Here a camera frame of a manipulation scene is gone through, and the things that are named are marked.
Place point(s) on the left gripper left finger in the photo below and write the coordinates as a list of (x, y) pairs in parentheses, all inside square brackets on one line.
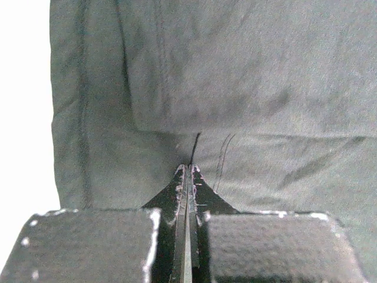
[(105, 245)]

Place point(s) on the black tank top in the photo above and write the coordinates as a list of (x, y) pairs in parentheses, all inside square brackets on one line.
[(275, 101)]

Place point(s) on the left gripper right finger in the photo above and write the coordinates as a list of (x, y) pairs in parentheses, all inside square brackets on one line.
[(266, 245)]

